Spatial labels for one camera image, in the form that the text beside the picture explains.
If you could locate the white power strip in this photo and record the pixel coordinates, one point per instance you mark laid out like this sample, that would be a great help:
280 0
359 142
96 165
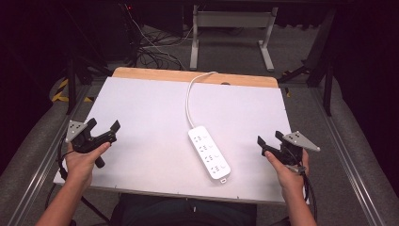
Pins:
209 153

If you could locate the person's left hand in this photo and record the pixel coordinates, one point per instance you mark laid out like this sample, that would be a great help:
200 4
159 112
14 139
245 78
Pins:
81 163

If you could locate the black metal stand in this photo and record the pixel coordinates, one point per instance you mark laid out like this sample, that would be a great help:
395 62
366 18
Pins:
72 84
326 75

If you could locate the aluminium rail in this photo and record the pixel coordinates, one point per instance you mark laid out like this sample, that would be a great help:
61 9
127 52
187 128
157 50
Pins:
348 157
40 169

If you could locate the white metal table frame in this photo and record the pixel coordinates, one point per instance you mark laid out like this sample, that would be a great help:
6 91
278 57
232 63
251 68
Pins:
232 19

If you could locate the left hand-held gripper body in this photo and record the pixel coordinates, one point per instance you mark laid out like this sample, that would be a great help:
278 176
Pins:
84 142

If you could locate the person's right hand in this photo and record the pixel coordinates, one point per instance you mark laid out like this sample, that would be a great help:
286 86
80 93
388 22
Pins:
290 180

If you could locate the person's dark trousers lap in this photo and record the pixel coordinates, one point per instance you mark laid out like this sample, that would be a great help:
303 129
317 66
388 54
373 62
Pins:
188 212

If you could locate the white board sheet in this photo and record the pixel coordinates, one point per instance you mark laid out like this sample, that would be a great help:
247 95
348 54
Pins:
144 125

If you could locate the yellow black hazard tape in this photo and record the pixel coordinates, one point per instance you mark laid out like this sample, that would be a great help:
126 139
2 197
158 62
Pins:
61 94

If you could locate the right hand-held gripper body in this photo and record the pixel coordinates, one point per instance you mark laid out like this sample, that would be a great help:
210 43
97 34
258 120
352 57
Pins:
290 153

